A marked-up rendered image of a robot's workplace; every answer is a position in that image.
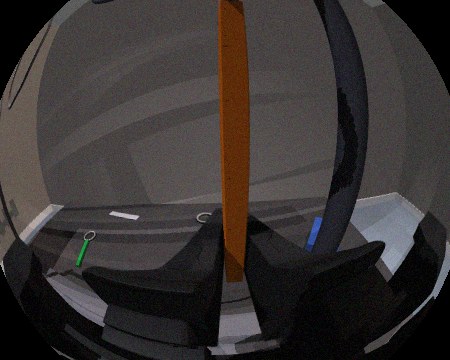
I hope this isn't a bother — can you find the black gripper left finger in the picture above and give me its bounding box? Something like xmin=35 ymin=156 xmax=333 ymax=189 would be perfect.
xmin=82 ymin=208 xmax=225 ymax=347

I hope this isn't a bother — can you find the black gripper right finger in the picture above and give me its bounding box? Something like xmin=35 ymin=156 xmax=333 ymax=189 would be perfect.
xmin=244 ymin=212 xmax=386 ymax=341

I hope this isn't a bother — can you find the blue cube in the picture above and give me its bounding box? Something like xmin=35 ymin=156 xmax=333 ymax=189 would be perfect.
xmin=305 ymin=217 xmax=322 ymax=252

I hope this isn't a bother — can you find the orange handle with grey loop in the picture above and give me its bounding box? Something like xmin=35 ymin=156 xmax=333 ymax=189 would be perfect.
xmin=217 ymin=0 xmax=250 ymax=283

